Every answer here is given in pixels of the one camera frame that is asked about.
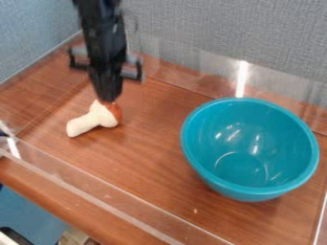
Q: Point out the white mushroom with red cap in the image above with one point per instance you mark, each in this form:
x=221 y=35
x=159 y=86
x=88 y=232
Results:
x=104 y=114

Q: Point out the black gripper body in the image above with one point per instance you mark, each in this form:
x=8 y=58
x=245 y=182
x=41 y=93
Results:
x=103 y=26

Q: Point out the clear acrylic barrier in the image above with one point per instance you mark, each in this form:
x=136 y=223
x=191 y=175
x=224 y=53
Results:
x=112 y=215
x=219 y=76

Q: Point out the clear acrylic back barrier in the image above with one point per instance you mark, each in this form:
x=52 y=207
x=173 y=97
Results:
x=219 y=76

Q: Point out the clear acrylic front barrier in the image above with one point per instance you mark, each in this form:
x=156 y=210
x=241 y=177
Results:
x=112 y=215

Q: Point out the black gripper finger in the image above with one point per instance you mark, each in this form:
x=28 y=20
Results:
x=100 y=79
x=115 y=87

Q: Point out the blue plastic bowl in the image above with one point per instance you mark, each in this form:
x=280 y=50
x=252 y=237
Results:
x=249 y=148

